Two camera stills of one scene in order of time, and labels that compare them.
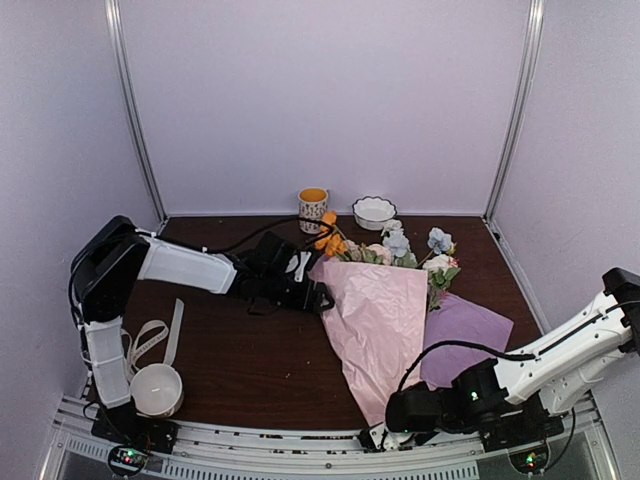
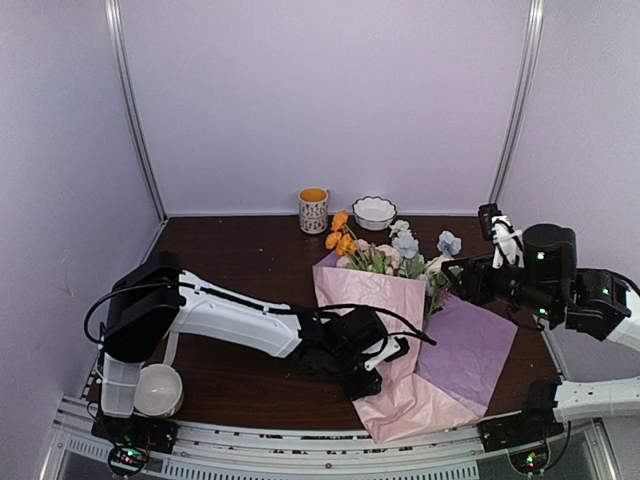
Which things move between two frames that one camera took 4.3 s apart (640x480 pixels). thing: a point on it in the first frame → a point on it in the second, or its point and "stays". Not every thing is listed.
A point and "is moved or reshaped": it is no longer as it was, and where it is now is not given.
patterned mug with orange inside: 312,203 stays
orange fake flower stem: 332,243 → 342,239
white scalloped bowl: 371,213 stays
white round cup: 156,390 stays
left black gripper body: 284,297 → 351,386
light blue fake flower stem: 398,245 is moved or reshaped
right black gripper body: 450,427 → 530,299
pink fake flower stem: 371,253 is moved or reshaped
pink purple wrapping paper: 393,336 stays
